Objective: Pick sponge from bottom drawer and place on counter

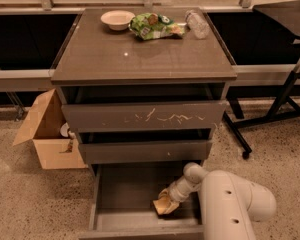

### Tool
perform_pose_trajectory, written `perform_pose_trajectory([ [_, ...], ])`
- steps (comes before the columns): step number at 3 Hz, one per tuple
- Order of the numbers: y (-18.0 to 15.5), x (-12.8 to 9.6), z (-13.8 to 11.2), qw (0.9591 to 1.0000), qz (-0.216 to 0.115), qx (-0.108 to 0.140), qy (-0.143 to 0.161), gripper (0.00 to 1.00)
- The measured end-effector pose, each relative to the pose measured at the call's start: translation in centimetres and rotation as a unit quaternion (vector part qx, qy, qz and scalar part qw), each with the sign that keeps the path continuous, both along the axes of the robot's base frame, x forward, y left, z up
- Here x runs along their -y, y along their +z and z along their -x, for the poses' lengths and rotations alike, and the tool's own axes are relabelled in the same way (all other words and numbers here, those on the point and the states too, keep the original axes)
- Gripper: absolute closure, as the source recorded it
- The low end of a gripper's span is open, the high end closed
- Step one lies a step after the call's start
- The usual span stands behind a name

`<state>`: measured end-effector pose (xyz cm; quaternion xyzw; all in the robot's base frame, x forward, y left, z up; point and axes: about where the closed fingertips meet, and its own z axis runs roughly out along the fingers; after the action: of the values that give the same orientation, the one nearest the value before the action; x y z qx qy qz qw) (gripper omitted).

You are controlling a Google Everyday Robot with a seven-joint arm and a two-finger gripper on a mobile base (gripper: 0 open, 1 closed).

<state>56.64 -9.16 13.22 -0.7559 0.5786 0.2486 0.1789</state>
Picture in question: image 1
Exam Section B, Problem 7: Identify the green chip bag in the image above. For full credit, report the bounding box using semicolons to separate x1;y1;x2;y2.
129;13;185;41

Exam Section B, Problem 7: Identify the grey drawer cabinet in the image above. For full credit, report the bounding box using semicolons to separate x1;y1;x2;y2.
50;6;238;240

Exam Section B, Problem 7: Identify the grey bottom drawer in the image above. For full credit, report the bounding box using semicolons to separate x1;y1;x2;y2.
79;161;203;240

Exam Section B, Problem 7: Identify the white bowl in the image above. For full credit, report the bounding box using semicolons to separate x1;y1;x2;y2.
101;10;135;31

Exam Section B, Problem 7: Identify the white item in box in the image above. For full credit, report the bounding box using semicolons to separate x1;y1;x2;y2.
60;123;69;137

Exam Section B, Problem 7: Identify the grey drawer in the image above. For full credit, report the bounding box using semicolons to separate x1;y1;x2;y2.
79;129;212;164
60;83;228;134
79;161;203;240

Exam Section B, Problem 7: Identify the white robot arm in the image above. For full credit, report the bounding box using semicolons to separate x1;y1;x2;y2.
153;163;277;240

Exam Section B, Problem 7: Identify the clear plastic bottle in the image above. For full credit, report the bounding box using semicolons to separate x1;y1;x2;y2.
185;10;210;39

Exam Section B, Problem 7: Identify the yellow sponge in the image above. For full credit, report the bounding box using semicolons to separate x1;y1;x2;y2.
153;197;170;215

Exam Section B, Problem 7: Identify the grey top drawer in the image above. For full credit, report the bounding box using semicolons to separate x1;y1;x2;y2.
60;83;228;134

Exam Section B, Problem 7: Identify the open cardboard box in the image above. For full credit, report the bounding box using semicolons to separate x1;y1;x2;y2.
13;89;86;169

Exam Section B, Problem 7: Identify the metal window railing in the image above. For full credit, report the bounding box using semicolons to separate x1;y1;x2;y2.
0;0;292;92

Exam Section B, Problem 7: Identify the grey middle drawer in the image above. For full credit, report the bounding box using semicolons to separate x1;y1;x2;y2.
79;129;212;164

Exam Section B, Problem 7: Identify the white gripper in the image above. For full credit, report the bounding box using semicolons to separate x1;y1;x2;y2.
158;176;199;215

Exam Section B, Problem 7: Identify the black side table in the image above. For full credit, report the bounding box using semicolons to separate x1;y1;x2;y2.
223;0;300;159

